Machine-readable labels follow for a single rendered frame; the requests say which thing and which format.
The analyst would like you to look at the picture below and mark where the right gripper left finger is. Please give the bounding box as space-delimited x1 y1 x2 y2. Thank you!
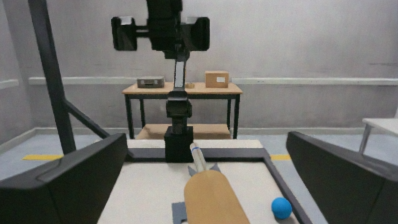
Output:
0 133 128 224

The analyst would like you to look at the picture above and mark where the grey metal bar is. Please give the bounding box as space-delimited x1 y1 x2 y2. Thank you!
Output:
190 142 209 173

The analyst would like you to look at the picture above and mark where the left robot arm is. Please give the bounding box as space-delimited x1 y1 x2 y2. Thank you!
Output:
146 0 192 135

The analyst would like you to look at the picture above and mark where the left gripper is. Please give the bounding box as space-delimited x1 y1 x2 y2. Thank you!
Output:
111 16 210 51

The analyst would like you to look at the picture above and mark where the tan cardboard tube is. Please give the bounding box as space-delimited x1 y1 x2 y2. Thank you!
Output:
184 170 251 224

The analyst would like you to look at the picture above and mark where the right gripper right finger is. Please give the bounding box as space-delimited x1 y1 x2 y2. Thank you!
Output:
286 131 398 224

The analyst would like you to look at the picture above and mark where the grey rack with two cradles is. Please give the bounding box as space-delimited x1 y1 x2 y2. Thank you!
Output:
171 163 221 224

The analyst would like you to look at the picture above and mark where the blue egg-shaped object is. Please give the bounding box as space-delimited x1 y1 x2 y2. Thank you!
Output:
271 197 292 219

